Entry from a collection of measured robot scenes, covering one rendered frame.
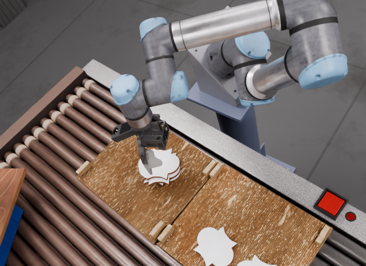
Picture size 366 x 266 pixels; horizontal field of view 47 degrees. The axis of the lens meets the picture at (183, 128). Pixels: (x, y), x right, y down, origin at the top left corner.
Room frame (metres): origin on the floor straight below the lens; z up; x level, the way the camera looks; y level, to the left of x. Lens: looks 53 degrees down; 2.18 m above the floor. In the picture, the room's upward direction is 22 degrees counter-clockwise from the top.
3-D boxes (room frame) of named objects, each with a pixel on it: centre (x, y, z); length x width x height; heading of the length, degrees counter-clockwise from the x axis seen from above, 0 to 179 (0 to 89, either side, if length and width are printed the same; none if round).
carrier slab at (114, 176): (0.82, 0.18, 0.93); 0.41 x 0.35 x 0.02; 30
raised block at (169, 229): (0.56, 0.18, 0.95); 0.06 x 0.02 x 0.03; 122
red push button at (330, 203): (0.46, -0.33, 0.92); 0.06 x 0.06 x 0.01; 31
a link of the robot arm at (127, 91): (0.76, 0.10, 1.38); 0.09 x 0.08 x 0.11; 77
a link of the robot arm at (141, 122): (0.77, 0.10, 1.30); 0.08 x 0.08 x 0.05
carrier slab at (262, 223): (0.47, -0.04, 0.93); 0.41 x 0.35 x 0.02; 32
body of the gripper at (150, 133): (0.76, 0.09, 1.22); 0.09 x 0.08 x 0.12; 64
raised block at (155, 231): (0.59, 0.20, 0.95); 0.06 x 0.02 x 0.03; 120
